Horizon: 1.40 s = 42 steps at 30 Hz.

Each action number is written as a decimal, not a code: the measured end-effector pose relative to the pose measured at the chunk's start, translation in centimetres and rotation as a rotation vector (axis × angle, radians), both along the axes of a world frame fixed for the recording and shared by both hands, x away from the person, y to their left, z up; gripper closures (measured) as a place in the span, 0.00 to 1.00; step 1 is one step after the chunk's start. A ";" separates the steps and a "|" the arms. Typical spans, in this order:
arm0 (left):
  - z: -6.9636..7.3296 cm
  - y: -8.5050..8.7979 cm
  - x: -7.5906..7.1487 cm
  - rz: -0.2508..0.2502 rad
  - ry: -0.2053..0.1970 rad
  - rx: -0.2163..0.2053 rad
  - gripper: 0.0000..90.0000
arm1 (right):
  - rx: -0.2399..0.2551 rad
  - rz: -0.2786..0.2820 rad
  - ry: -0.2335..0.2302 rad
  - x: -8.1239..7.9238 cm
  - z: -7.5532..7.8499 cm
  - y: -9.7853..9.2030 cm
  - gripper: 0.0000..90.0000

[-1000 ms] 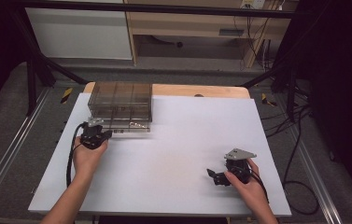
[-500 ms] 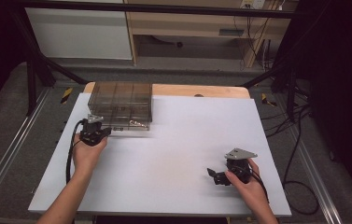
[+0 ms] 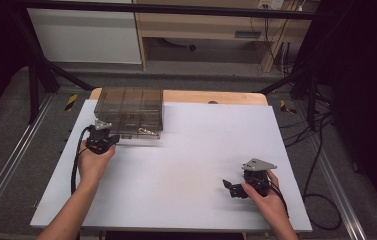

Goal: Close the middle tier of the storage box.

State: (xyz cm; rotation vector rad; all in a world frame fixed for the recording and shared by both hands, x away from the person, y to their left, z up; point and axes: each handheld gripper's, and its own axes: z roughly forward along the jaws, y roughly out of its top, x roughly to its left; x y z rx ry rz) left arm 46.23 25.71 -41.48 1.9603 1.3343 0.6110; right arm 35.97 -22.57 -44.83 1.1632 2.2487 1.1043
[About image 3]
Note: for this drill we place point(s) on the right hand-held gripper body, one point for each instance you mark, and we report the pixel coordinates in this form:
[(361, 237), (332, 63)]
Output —
[(257, 178)]

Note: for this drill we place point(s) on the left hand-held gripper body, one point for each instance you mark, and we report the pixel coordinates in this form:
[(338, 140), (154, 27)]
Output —
[(100, 140)]

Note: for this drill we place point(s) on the clear grey drawer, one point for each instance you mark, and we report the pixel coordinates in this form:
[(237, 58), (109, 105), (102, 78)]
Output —
[(139, 139)]

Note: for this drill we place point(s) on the gold pearl brooch pin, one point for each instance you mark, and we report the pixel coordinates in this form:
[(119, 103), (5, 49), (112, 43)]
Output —
[(147, 131)]

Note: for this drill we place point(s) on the clear grey drawer organizer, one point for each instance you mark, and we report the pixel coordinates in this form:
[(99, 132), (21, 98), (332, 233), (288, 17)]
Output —
[(127, 103)]

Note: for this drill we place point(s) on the person's left hand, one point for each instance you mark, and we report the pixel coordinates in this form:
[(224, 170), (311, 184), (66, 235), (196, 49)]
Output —
[(92, 165)]

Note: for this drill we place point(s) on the person's right hand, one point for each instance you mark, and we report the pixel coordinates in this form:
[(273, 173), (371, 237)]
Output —
[(272, 203)]

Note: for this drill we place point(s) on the yellow black striped tape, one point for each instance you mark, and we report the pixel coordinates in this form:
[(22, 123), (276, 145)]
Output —
[(286, 107), (71, 102)]

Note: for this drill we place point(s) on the white table board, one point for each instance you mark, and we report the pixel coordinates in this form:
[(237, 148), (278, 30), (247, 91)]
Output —
[(182, 166)]

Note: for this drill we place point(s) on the black metal stand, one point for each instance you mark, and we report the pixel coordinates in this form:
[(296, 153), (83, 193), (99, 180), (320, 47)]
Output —
[(311, 96), (33, 90)]

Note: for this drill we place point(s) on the wooden table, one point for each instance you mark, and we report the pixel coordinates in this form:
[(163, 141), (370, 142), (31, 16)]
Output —
[(236, 97)]

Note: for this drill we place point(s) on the white cabinet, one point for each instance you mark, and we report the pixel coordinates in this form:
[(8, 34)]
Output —
[(86, 36)]

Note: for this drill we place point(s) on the light wooden desk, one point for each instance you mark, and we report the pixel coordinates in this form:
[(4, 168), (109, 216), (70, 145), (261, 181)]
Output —
[(209, 25)]

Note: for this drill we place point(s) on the white power strip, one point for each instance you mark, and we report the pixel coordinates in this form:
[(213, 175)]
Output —
[(271, 4)]

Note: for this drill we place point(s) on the aluminium floor rail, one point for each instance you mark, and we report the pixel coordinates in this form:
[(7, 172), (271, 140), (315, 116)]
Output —
[(337, 186), (12, 156)]

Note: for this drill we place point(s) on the black metal frame bar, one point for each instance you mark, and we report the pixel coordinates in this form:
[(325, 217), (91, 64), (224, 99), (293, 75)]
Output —
[(176, 9)]

